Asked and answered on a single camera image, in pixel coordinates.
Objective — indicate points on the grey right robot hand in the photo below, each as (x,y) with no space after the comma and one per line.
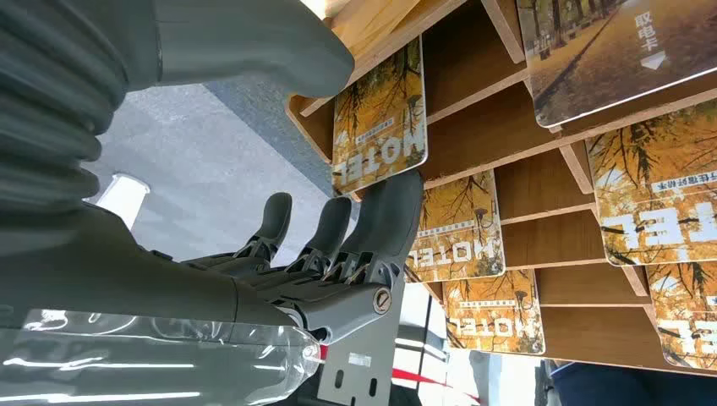
(112,274)

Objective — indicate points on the autumn hotel key card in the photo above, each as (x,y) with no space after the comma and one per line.
(655,190)
(689,314)
(495,314)
(381,117)
(456,235)

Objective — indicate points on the wooden card rack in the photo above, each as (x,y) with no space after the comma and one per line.
(476,129)

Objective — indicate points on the person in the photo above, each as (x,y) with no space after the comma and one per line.
(616,389)

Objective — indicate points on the autumn key card arrow print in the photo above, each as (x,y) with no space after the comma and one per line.
(605,61)

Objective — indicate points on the white rectangular light fixture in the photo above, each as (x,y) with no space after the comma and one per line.
(123,199)

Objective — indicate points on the clear plastic bottle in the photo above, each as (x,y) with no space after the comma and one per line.
(140,370)

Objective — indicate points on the ribbed grey right arm sleeve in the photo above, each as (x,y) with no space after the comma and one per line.
(45,112)

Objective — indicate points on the red barrier strip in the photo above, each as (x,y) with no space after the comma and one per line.
(414,376)

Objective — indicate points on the grey slotted metal bracket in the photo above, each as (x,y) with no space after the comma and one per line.
(364,358)

